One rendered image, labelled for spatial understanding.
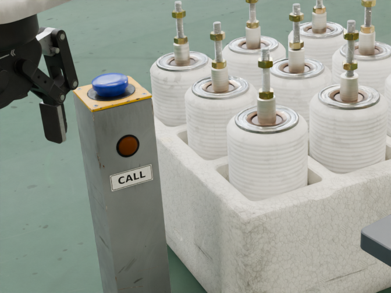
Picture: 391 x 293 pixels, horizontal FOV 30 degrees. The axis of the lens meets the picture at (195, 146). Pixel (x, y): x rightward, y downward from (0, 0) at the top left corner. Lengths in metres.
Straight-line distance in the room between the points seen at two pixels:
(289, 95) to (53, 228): 0.44
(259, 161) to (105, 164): 0.18
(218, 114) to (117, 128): 0.18
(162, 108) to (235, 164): 0.23
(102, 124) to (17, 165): 0.62
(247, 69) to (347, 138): 0.24
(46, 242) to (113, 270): 0.28
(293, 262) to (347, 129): 0.17
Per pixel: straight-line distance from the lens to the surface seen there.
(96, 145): 0.79
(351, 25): 0.89
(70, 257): 1.10
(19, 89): 0.64
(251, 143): 0.83
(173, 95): 1.03
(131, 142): 0.80
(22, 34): 0.59
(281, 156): 0.84
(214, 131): 0.94
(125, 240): 0.86
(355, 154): 0.91
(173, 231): 1.05
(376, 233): 0.58
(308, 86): 0.98
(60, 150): 1.41
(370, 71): 1.04
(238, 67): 1.08
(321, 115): 0.90
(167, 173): 1.00
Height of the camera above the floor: 0.62
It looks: 27 degrees down
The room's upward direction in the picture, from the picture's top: 4 degrees counter-clockwise
